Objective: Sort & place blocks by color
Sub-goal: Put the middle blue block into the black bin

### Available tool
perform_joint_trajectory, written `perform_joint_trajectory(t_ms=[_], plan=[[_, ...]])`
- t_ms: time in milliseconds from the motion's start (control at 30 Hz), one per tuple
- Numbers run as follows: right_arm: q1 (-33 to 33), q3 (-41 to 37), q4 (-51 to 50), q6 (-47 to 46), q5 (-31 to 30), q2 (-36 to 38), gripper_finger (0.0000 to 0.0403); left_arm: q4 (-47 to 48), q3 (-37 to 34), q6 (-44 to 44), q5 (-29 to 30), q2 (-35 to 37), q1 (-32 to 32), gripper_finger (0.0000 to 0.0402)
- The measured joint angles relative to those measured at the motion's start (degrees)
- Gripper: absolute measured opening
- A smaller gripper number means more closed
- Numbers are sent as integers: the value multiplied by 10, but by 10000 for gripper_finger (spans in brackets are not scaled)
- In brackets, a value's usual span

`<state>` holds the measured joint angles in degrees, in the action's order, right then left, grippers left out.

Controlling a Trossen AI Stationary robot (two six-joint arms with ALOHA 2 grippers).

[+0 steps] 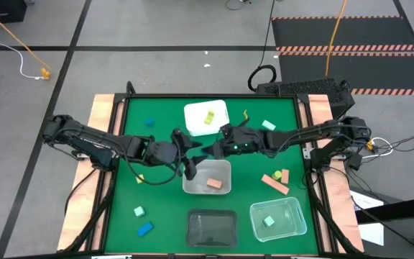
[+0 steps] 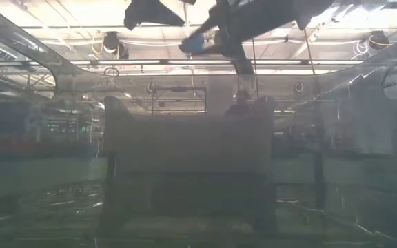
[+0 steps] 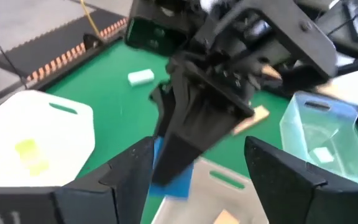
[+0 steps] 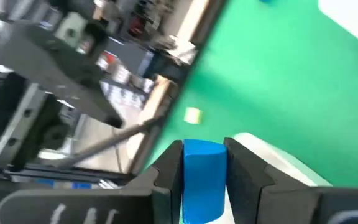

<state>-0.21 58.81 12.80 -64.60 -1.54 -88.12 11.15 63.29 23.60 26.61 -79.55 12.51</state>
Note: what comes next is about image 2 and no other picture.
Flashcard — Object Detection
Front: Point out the person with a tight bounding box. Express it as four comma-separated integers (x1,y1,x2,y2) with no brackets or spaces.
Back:
223,89,254,118

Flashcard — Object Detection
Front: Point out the black metal rack frame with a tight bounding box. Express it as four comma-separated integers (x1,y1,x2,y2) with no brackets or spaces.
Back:
150,85,207,116

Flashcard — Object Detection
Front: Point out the long ceiling light strip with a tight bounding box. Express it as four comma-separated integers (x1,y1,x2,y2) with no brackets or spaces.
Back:
69,59,365,66

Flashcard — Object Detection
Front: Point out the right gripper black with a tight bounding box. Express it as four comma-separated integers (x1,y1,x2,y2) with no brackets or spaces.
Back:
181,0,291,75

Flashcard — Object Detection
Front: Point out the white coiled ceiling cable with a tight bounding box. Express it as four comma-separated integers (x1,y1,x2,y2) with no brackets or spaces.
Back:
352,40,370,59

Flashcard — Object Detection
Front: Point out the grey translucent plastic bin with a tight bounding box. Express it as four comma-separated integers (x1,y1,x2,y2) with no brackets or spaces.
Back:
97,95,278,238

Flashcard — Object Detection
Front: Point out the white room pillar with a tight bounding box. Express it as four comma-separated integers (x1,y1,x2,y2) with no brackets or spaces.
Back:
207,74,234,116

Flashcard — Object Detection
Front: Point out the dark smoky plastic bin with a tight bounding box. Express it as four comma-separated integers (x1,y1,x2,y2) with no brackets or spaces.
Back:
0,0,397,248

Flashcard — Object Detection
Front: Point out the black ceiling-mounted device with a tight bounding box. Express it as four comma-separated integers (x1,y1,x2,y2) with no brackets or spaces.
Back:
102,30,130,60
369,30,389,50

